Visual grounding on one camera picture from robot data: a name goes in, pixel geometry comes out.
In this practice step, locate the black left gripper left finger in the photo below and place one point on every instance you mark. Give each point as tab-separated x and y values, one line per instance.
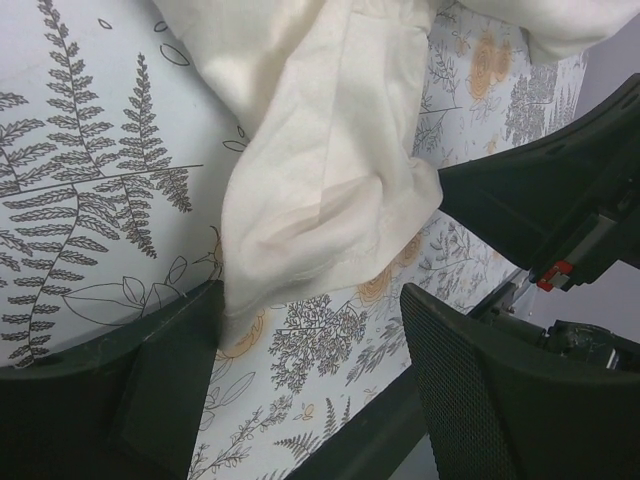
125	405

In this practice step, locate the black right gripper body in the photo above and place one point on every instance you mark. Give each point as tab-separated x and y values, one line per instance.
592	232

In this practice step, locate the cream white t shirt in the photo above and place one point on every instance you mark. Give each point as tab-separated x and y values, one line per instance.
327	193

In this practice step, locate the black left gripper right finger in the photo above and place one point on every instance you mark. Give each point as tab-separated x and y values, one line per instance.
506	399

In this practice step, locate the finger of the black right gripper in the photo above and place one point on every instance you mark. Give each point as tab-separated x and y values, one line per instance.
507	199

